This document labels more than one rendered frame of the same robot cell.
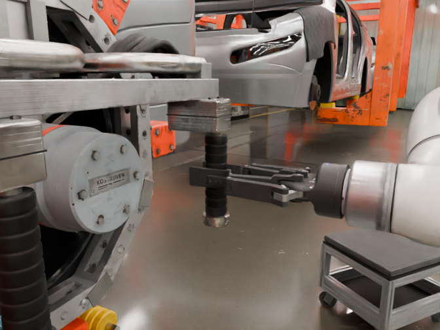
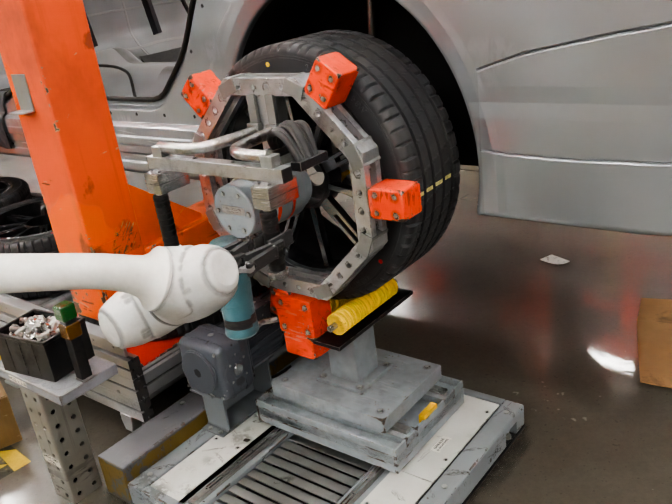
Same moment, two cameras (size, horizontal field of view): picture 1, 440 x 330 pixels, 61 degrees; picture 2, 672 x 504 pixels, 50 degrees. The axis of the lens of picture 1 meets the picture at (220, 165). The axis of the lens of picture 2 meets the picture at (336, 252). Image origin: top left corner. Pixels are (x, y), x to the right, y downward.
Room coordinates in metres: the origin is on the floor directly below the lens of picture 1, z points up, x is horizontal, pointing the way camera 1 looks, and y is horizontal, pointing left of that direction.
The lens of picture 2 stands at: (1.02, -1.33, 1.36)
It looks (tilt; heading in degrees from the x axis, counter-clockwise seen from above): 22 degrees down; 103
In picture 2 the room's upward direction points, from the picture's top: 8 degrees counter-clockwise
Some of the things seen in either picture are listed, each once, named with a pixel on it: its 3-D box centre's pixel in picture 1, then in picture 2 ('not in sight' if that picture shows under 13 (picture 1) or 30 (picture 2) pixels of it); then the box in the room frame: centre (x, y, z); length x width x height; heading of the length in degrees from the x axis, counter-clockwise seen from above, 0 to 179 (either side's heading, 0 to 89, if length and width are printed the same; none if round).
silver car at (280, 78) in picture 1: (283, 40); not in sight; (5.30, -0.87, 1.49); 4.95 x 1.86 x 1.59; 153
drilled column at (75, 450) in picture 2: not in sight; (60, 429); (-0.21, 0.19, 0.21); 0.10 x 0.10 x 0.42; 63
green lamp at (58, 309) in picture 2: not in sight; (65, 311); (0.00, 0.09, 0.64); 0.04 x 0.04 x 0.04; 63
